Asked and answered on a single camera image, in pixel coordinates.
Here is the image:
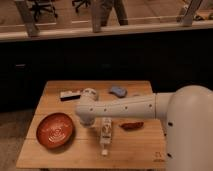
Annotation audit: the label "black office chair middle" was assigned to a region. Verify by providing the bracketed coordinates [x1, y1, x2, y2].
[72, 0, 91, 13]

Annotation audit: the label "grey railing post right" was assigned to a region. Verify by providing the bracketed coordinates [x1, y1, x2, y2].
[181, 0, 202, 27]

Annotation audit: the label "red ceramic bowl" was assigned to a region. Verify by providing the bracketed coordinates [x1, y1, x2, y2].
[36, 113, 75, 149]

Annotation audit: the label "grey railing post middle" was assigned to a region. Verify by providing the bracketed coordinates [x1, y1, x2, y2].
[91, 0, 101, 33]

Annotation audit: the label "grey railing post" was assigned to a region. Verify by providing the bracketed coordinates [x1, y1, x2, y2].
[181, 0, 202, 27]
[91, 0, 101, 33]
[14, 0, 39, 37]

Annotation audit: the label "dark red chili pepper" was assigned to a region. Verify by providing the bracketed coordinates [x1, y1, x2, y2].
[120, 122, 144, 131]

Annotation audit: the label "clear plastic bottle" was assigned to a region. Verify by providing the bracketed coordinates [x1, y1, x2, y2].
[100, 117, 112, 156]

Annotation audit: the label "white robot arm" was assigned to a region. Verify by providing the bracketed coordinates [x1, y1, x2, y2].
[75, 85, 213, 171]

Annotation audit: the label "person legs in background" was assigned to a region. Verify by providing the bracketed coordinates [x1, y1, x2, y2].
[99, 0, 129, 27]

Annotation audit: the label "wooden table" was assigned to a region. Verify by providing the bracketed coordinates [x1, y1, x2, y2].
[16, 80, 165, 171]

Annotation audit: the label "grey railing post left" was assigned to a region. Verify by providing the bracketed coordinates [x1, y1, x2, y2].
[14, 0, 39, 37]

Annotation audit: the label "black office chair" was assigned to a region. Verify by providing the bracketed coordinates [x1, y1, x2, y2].
[29, 0, 58, 21]
[72, 0, 91, 13]

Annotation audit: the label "black office chair left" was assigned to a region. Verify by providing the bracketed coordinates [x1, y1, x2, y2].
[29, 0, 58, 21]

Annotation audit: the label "blue cloth piece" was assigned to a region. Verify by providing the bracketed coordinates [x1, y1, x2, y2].
[109, 86, 127, 98]

